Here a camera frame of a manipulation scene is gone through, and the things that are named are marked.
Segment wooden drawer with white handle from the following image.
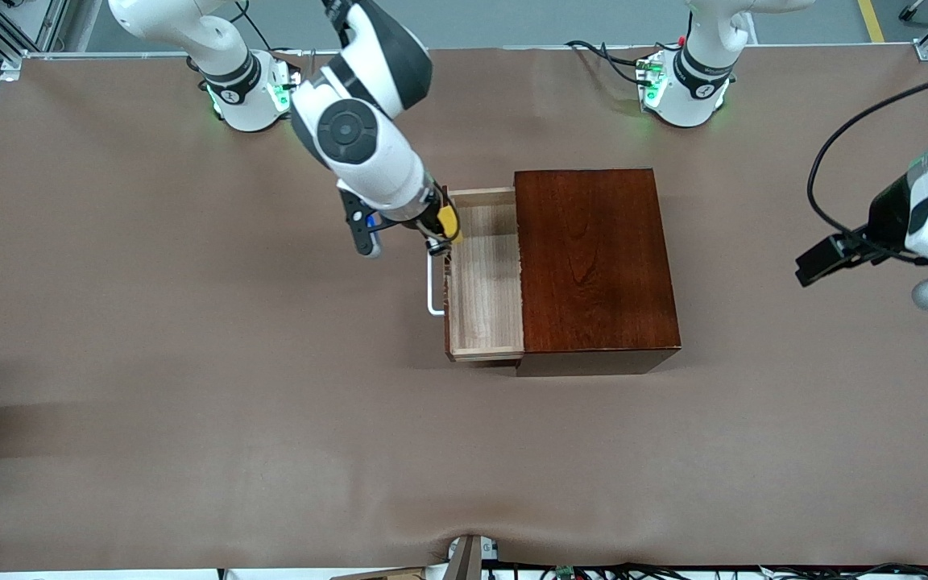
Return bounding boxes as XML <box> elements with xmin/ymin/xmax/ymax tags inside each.
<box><xmin>427</xmin><ymin>187</ymin><xmax>526</xmax><ymax>363</ymax></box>

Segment dark wooden drawer cabinet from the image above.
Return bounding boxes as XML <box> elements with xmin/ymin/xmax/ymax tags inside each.
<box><xmin>512</xmin><ymin>168</ymin><xmax>683</xmax><ymax>378</ymax></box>

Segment brown table cover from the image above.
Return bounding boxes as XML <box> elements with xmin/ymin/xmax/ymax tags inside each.
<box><xmin>0</xmin><ymin>44</ymin><xmax>928</xmax><ymax>574</ymax></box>

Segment black left base cables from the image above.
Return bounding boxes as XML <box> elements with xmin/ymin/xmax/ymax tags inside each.
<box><xmin>565</xmin><ymin>39</ymin><xmax>652</xmax><ymax>86</ymax></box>

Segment black right base cable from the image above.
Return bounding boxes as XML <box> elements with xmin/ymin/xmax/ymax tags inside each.
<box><xmin>230</xmin><ymin>0</ymin><xmax>289</xmax><ymax>54</ymax></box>

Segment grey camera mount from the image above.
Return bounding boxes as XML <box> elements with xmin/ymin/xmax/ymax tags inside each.
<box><xmin>441</xmin><ymin>534</ymin><xmax>502</xmax><ymax>580</ymax></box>

